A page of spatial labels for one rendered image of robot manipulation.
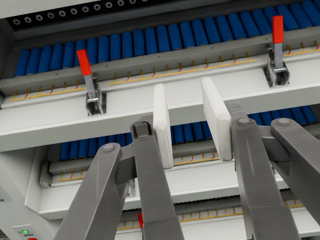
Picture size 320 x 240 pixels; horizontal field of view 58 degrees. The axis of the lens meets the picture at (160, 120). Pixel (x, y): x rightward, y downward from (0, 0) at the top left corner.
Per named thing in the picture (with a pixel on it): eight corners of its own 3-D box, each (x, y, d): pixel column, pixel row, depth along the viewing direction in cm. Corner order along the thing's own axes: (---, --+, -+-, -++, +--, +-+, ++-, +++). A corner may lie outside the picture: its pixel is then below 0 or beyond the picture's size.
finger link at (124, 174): (160, 179, 15) (105, 186, 15) (159, 132, 20) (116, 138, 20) (155, 155, 15) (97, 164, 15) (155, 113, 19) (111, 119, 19)
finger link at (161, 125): (174, 169, 17) (161, 171, 17) (169, 117, 23) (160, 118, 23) (166, 125, 16) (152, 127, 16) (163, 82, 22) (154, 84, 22)
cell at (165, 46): (167, 33, 51) (171, 58, 47) (156, 35, 51) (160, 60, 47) (165, 24, 49) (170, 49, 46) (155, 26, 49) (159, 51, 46)
